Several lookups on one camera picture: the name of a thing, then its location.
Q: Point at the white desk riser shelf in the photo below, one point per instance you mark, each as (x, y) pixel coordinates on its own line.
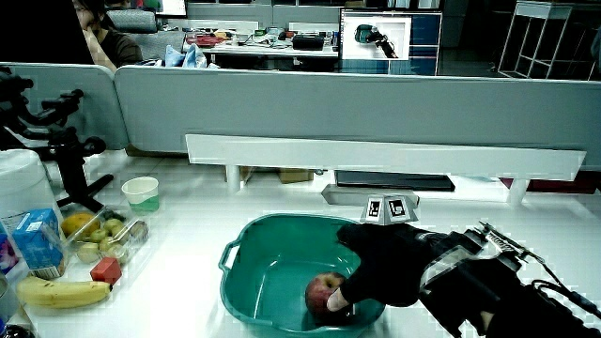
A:
(375, 157)

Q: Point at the grey office chair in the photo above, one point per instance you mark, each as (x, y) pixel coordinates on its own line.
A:
(136, 21)

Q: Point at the red cube block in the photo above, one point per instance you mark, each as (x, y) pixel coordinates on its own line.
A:
(106, 271)

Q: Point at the teal plastic basin plate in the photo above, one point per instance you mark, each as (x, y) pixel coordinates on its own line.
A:
(277, 277)

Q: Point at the white and green paper cup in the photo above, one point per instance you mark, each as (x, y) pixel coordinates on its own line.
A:
(141, 195)

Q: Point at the clear plastic fruit container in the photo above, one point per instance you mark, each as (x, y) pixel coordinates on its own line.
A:
(134, 246)

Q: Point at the wide grey desk partition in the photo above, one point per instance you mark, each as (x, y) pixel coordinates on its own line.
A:
(352, 108)

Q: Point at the person's right forearm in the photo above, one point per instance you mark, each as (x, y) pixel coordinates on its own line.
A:
(497, 300)

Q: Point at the purple packet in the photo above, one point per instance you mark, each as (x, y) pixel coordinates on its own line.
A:
(6, 253)

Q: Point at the black box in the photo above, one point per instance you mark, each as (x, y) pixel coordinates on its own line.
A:
(308, 42)

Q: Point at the blue plastic bag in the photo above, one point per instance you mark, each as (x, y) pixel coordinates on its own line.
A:
(192, 57)

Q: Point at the black camera tripod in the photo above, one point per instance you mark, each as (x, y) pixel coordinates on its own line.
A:
(72, 164)

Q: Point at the computer monitor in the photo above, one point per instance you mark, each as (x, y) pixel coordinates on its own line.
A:
(375, 37)

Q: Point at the orange mango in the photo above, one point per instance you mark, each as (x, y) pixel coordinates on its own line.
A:
(77, 224)

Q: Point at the dark red flat object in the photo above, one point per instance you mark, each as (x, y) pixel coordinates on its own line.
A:
(563, 185)

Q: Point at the person's right hand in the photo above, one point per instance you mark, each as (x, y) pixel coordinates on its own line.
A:
(389, 267)

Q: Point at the small cardboard box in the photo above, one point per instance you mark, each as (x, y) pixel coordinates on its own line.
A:
(296, 175)

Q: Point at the grey metal box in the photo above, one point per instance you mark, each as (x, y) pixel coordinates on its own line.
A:
(343, 195)

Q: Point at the white metal rack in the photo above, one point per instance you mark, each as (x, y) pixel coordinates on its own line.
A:
(535, 9)

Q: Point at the yellow banana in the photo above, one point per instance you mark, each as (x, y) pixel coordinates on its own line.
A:
(61, 293)

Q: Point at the black keyboard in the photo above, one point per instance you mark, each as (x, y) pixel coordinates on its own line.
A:
(394, 180)

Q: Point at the red apple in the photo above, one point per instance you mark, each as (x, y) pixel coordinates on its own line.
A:
(319, 293)

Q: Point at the small green fruit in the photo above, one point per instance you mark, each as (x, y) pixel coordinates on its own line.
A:
(112, 225)
(118, 253)
(107, 243)
(98, 235)
(87, 252)

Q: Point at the narrow grey desk partition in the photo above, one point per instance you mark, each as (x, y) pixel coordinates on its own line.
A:
(94, 108)

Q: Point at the blue carton box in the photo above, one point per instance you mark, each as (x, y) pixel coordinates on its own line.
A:
(37, 244)

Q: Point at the white cylindrical tub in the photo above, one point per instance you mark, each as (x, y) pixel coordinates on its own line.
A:
(23, 183)

